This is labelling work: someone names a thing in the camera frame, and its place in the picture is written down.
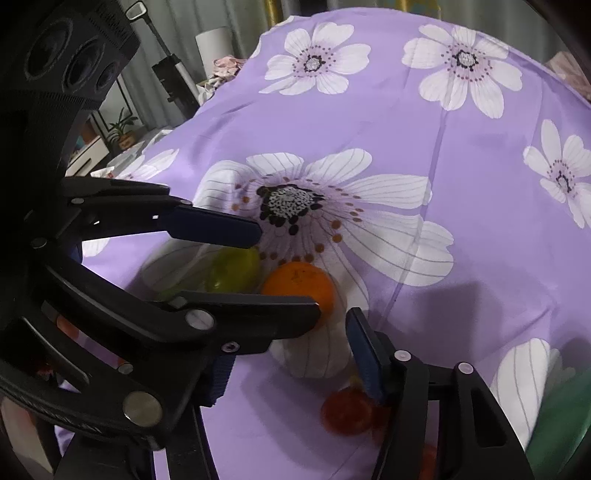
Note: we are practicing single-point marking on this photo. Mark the green plastic bowl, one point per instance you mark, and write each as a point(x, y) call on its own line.
point(560, 445)

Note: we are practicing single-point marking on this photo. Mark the orange mandarin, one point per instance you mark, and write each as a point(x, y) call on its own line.
point(305, 280)
point(68, 328)

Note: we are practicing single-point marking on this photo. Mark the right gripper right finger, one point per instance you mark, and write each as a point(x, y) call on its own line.
point(387, 380)

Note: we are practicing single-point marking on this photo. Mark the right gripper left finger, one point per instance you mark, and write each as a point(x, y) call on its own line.
point(185, 449)

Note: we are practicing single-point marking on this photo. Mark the white paper roll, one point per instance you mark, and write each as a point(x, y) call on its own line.
point(213, 45)

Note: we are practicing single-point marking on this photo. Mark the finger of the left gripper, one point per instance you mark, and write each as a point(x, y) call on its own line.
point(107, 208)
point(175, 347)

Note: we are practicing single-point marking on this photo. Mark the purple floral tablecloth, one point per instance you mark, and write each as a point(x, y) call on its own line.
point(440, 177)

